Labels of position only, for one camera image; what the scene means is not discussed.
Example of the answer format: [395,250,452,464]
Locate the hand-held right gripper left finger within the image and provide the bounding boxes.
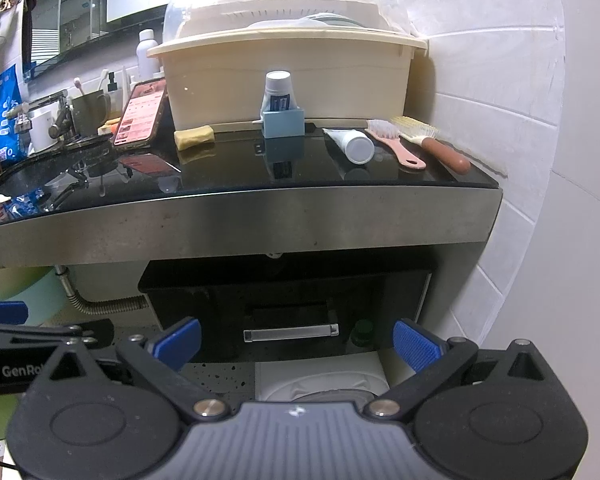
[27,318,231,422]

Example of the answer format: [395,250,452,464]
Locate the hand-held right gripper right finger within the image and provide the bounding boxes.
[364,318,567,420]

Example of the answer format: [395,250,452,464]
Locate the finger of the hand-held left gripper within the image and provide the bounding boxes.
[0,301,29,329]
[0,319,115,350]

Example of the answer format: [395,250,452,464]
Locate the black drawer cabinet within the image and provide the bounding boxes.
[137,259,438,361]

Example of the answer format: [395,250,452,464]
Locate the light green bucket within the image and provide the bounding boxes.
[0,266,82,327]

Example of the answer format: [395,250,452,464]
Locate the green-capped bottle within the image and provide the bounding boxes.
[351,319,377,350]

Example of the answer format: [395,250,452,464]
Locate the white bin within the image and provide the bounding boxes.
[254,354,397,405]

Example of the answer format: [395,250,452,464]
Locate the steel-fronted vanity counter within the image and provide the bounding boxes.
[0,125,503,267]

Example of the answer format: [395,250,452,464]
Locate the metal faucet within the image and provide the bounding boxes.
[5,89,87,142]

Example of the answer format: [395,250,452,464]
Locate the blue printed packet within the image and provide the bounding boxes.
[0,65,24,163]

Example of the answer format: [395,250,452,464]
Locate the pink brush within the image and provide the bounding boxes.
[364,119,427,170]

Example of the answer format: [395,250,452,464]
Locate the yellow sponge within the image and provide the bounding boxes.
[174,125,216,151]

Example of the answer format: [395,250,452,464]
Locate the white toothpaste tube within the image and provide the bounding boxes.
[322,127,376,165]

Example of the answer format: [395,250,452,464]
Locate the smartphone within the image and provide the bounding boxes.
[112,78,170,150]

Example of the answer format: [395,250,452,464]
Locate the blue toothpaste holder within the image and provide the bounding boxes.
[259,107,306,139]

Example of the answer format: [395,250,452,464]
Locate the black pump bottle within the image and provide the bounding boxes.
[106,71,126,112]

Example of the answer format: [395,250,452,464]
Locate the white plastic bottle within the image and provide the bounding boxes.
[136,29,164,82]

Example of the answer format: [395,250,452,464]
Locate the cream dish drainer tub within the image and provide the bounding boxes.
[146,27,429,133]

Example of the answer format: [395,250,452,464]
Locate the clear dish drainer lid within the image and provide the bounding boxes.
[162,0,417,43]

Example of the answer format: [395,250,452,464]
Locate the corrugated metal hose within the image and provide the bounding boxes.
[55,265,149,317]

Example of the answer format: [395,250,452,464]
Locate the brown-handled yellow bristle brush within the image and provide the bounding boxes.
[391,115,472,175]

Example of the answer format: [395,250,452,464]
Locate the wall mirror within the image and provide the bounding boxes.
[29,0,107,80]

